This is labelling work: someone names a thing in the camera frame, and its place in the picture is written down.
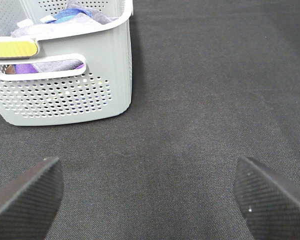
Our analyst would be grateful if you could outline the grey towel in basket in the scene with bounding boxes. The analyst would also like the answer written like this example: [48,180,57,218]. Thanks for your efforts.
[10,0,118,38]

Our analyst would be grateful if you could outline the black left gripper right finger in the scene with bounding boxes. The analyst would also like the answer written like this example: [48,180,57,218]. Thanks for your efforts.
[233,156,300,240]

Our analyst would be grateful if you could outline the black table mat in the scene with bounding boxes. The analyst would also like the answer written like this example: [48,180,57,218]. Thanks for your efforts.
[0,0,300,240]

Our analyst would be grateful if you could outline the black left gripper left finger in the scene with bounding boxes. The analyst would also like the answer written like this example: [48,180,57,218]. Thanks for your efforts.
[0,157,64,240]

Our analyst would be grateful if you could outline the purple towel in basket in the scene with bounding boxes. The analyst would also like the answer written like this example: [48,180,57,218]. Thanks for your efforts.
[5,59,85,75]

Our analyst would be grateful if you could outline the grey perforated laundry basket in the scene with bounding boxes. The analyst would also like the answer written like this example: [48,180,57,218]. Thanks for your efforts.
[0,0,134,126]

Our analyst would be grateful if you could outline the blue towel in basket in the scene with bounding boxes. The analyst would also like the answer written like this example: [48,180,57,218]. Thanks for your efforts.
[40,8,92,24]

